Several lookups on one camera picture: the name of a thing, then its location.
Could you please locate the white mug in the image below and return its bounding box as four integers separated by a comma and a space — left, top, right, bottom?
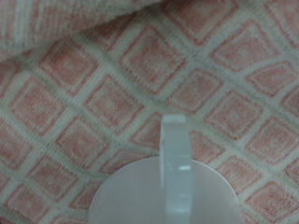
88, 114, 246, 224

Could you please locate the pink checkered towel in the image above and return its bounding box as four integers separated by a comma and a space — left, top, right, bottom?
0, 0, 299, 224

